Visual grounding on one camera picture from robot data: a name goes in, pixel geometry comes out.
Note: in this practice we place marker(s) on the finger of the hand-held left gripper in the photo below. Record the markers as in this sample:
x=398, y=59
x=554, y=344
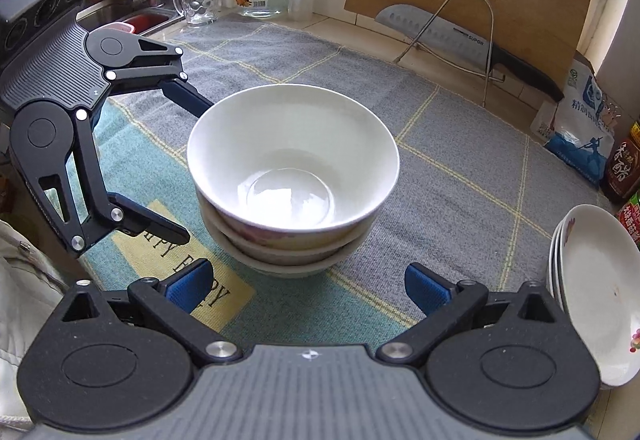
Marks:
x=185, y=94
x=97, y=190

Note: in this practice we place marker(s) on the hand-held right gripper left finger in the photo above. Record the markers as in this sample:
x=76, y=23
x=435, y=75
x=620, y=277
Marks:
x=190, y=286

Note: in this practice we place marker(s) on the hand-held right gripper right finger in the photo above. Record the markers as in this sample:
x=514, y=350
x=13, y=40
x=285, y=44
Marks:
x=427, y=288

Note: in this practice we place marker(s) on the white bowl large pink flowers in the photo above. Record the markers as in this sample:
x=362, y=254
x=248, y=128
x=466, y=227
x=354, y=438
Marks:
x=300, y=245

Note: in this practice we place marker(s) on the white bowl low pink pattern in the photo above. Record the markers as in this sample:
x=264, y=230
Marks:
x=292, y=159

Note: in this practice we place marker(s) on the stained white plate fruit print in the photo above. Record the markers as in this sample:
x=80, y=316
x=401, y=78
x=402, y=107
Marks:
x=600, y=300

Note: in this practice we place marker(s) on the steel sink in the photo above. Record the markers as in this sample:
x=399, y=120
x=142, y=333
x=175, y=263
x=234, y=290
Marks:
x=100, y=12

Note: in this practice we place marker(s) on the red basin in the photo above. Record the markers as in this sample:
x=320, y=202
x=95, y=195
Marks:
x=145, y=23

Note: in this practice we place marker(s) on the grey and blue checked towel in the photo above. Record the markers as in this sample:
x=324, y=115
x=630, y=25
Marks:
x=450, y=180

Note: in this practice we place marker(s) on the person's white garment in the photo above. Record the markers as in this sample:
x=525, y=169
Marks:
x=25, y=320

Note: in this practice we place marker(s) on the green-lidded sauce jar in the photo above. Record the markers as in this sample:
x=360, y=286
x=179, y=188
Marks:
x=631, y=220

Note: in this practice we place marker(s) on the blue and white salt bag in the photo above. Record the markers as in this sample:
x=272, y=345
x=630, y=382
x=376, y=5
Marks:
x=575, y=129

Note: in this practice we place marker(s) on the dark vinegar bottle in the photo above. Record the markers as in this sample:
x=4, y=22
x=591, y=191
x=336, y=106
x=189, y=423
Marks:
x=622, y=164

